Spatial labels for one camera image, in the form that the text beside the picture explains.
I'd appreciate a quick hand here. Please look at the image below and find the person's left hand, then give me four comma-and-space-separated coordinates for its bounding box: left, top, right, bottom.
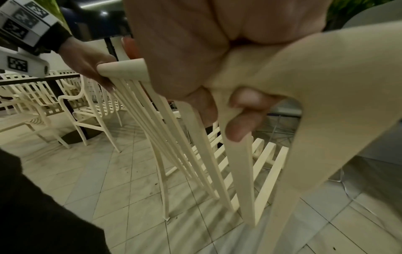
57, 36, 117, 91

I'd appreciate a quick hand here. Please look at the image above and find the person's right hand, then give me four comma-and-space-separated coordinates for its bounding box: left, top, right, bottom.
124, 0, 333, 142

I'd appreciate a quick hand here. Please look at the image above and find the cream slatted chair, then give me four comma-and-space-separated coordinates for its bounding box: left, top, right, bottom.
95, 25, 402, 254

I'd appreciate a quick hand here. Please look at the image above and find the person's left forearm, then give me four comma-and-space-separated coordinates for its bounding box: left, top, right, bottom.
37, 23, 74, 56

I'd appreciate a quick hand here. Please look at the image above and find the orange chair back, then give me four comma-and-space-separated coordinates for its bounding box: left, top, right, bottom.
121, 36, 141, 61

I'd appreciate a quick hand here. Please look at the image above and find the cream slatted armchair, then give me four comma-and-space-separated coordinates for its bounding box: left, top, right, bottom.
0, 71, 72, 150
58, 70, 127, 153

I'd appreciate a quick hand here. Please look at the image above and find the green plant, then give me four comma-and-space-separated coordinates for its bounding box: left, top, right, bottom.
323, 0, 373, 31

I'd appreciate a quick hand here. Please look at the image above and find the person's dark clothing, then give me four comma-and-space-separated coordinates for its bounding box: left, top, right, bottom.
0, 148, 114, 254

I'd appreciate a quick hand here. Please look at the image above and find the grey round chair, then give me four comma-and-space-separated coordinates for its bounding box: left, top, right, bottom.
340, 4, 402, 33

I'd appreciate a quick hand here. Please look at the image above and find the dark pedestal table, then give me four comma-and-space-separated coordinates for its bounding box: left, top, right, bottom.
0, 73, 105, 145

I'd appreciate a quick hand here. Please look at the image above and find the white wrist camera with markers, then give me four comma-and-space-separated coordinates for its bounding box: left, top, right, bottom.
0, 0, 65, 78

